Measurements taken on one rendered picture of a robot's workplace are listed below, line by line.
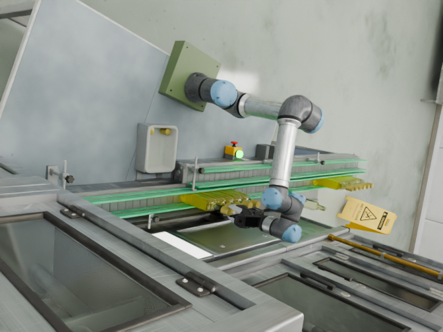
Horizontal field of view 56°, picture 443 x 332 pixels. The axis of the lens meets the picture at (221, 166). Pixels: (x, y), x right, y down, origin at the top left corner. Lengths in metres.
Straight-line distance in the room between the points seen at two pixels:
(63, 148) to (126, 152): 0.30
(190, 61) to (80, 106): 0.57
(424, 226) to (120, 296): 7.34
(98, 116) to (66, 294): 1.32
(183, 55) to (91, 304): 1.57
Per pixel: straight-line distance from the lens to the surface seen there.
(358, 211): 5.30
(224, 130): 2.38
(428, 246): 7.88
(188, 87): 2.05
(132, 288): 0.68
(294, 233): 1.67
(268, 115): 1.91
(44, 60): 1.79
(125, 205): 1.90
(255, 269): 1.73
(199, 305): 0.63
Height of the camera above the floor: 2.41
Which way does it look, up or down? 43 degrees down
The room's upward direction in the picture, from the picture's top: 105 degrees clockwise
